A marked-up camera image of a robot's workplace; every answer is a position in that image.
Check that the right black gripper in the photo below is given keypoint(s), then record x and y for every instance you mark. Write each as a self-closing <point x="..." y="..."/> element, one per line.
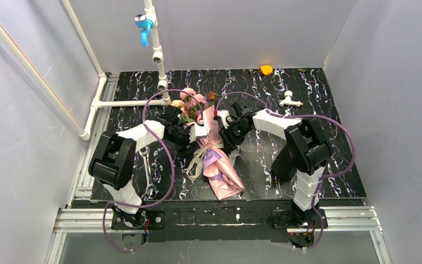
<point x="233" y="128"/>

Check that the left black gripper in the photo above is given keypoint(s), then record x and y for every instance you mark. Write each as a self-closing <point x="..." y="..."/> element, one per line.
<point x="183" y="137"/>

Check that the pink rose flower bunch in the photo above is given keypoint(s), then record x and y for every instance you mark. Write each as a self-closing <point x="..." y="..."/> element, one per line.
<point x="191" y="106"/>

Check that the cream ribbon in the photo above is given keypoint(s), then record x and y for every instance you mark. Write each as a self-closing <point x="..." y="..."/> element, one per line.
<point x="203" y="158"/>

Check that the pink bouquet wrapping paper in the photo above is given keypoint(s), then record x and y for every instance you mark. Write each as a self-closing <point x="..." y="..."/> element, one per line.
<point x="221" y="174"/>

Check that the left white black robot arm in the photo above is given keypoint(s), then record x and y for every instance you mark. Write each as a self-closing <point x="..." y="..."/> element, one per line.
<point x="113" y="159"/>

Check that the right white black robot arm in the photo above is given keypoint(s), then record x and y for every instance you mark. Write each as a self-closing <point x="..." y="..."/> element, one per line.
<point x="303" y="156"/>

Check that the black cylindrical vase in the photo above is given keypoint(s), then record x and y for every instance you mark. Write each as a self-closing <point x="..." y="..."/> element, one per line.
<point x="284" y="165"/>

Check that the white plastic faucet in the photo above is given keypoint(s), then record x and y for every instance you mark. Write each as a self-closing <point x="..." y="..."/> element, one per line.
<point x="288" y="101"/>

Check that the yellow tape measure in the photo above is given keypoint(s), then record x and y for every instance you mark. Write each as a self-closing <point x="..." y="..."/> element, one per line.
<point x="266" y="70"/>

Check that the silver combination wrench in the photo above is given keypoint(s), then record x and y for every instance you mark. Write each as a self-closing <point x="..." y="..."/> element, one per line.
<point x="151" y="189"/>

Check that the white pvc pipe assembly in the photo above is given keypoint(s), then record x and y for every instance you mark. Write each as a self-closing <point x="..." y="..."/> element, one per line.
<point x="85" y="131"/>

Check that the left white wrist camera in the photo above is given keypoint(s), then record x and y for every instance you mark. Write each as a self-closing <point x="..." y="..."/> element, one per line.
<point x="198" y="132"/>

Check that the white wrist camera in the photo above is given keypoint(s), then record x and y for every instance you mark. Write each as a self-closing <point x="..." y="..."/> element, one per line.
<point x="221" y="117"/>
<point x="198" y="132"/>

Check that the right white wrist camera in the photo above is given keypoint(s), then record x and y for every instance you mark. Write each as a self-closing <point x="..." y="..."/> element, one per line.
<point x="221" y="117"/>

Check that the aluminium frame rail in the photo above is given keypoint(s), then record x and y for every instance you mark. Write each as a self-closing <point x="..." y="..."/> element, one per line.
<point x="221" y="223"/>

